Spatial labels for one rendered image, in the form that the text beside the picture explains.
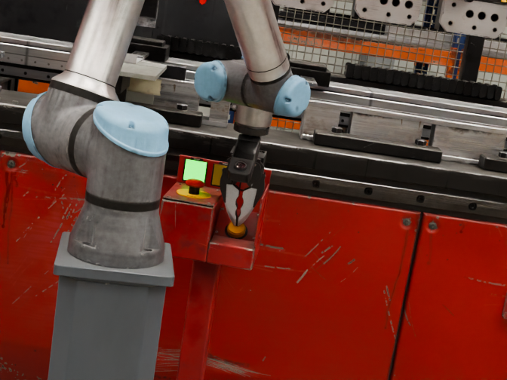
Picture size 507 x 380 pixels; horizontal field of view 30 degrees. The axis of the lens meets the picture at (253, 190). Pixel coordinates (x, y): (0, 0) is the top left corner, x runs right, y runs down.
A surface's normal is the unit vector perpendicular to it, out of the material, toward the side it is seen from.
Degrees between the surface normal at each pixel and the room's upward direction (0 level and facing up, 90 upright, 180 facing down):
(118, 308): 90
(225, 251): 90
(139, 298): 90
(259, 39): 115
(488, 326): 90
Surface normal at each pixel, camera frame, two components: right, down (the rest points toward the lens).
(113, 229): 0.00, -0.09
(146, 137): 0.54, 0.21
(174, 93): 0.00, 0.22
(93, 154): -0.65, 0.12
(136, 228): 0.55, -0.04
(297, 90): 0.76, 0.26
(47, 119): -0.56, -0.20
